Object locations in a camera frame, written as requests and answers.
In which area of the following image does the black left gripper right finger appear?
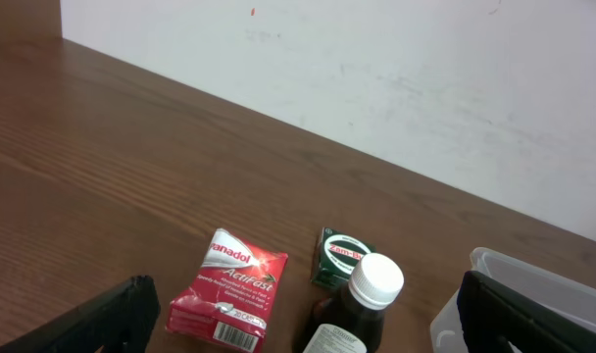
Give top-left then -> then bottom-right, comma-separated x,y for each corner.
457,271 -> 596,353

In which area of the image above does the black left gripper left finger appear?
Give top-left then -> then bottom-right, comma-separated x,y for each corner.
0,276 -> 161,353

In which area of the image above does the clear plastic container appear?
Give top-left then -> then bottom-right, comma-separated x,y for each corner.
430,247 -> 596,353

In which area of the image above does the red Panadol ActiFast pack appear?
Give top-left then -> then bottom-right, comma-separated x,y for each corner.
166,228 -> 288,353

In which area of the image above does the dark syrup bottle white cap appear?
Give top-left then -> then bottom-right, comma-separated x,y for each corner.
292,253 -> 404,353

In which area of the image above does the green Zam-Buk box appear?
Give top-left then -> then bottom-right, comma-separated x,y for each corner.
311,227 -> 375,290

